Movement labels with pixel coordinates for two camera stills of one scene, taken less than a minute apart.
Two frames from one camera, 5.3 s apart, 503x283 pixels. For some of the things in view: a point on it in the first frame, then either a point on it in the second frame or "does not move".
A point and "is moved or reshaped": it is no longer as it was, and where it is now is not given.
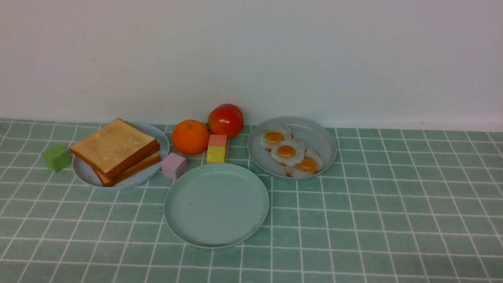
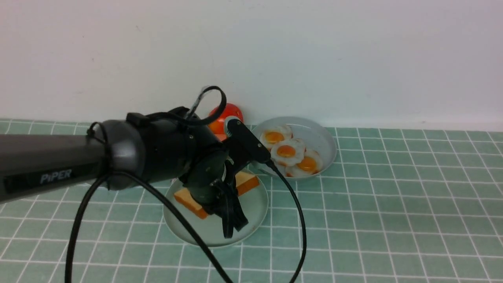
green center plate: (216, 205) does not move
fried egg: (290, 151) does not move
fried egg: (274, 135) does not move
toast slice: (116, 147) is moved or reshaped
